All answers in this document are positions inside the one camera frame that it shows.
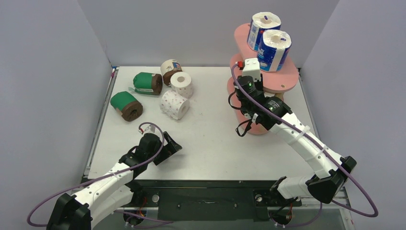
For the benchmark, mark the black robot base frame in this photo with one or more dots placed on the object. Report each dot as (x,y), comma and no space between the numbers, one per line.
(207,201)

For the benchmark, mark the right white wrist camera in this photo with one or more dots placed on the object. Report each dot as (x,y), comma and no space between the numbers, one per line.
(250,67)

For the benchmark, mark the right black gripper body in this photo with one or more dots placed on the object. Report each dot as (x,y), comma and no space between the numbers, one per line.
(253,84)

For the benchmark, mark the floral white paper roll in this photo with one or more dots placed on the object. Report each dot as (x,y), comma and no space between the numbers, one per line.
(174,105)

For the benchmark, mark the blue paper roll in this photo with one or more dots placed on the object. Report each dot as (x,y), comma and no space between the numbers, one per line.
(260,22)

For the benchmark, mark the upright floral paper roll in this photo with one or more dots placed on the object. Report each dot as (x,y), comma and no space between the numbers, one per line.
(181,83)

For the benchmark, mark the pink three-tier shelf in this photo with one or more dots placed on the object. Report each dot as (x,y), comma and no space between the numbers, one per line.
(273,82)

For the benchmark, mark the green brown roll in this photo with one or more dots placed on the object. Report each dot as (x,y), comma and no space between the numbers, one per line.
(126,105)
(147,83)

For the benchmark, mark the beige brown paper roll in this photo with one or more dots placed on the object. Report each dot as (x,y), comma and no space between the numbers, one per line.
(168,68)

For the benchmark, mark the far green brown roll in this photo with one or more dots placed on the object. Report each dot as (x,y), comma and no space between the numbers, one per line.
(147,83)

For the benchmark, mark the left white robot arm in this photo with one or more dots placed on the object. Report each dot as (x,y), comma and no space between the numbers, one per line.
(86,208)

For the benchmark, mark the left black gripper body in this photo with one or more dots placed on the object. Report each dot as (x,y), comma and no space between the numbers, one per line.
(168,150)

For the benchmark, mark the near green brown roll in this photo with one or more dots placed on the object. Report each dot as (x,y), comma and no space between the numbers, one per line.
(126,105)

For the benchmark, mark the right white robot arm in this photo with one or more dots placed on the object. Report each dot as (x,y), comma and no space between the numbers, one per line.
(330,168)

